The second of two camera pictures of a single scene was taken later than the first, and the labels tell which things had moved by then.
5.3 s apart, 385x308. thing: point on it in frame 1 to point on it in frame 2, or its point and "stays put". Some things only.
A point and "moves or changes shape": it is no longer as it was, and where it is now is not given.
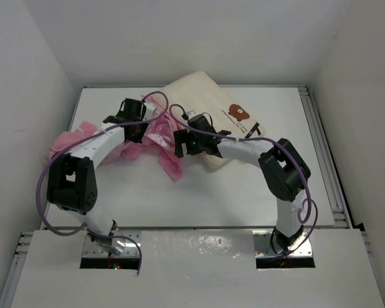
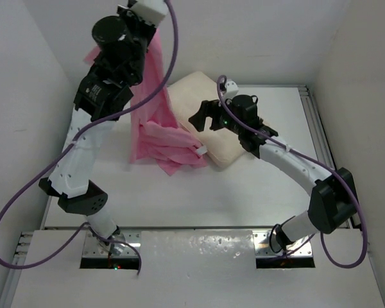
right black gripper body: [194, 144] to [221, 119]
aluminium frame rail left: [15, 271] stays put
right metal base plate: [263, 245] stays put
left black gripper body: [140, 130] to [140, 33]
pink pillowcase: [161, 140] moves or changes shape
